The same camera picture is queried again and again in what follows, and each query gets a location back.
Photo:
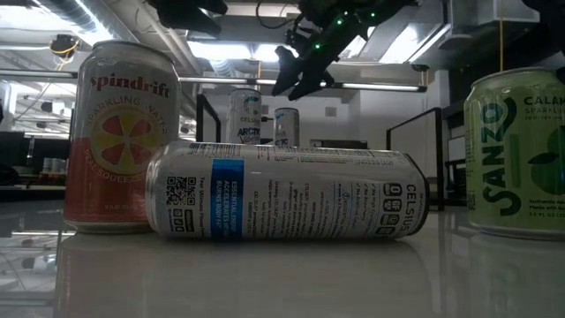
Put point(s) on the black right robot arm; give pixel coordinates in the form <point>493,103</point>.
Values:
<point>362,17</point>

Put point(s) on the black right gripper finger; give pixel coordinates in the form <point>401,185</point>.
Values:
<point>287,68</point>
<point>315,79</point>

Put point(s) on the Spindrift sparkling water can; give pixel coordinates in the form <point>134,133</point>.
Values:
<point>119,146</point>

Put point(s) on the green Sanzo can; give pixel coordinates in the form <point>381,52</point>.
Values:
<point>521,154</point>

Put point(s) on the black ceiling device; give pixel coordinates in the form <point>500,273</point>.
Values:
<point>64,44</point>

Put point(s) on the ceiling light bar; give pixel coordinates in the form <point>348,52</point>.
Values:
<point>379,86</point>

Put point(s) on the black metal shelf frame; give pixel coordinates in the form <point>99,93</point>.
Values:
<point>439,154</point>

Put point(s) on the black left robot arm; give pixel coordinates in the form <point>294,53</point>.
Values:
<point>190,15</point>

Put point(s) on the silver Celsius energy can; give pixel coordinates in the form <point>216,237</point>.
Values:
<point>287,194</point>
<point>244,119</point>
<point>286,128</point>

